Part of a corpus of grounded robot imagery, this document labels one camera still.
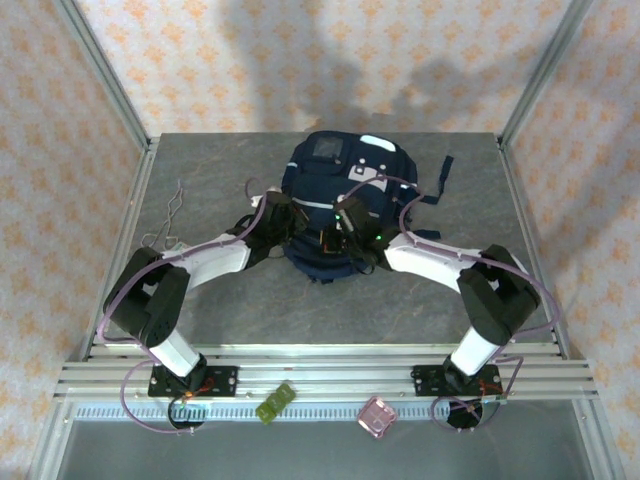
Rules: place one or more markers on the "aluminium side rail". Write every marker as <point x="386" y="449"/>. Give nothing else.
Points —
<point x="518" y="200"/>
<point x="137" y="200"/>

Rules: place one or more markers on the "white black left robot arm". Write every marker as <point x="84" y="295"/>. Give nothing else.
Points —
<point x="215" y="260"/>

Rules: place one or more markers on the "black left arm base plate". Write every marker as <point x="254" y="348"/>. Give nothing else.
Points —
<point x="222" y="380"/>

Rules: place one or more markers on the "green plastic block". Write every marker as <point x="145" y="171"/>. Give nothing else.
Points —
<point x="275" y="402"/>

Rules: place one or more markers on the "small white printed packet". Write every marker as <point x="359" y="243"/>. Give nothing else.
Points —
<point x="177" y="245"/>

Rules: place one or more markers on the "aluminium front rail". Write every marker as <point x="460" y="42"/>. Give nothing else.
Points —
<point x="325" y="372"/>

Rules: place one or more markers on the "pink square box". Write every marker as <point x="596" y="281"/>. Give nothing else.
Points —
<point x="377" y="417"/>

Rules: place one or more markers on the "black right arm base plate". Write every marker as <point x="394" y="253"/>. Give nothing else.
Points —
<point x="425" y="380"/>

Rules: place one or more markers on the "aluminium frame post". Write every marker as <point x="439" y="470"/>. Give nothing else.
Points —
<point x="540" y="75"/>
<point x="106" y="75"/>

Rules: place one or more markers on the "navy blue backpack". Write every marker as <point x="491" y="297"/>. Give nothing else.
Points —
<point x="320" y="175"/>

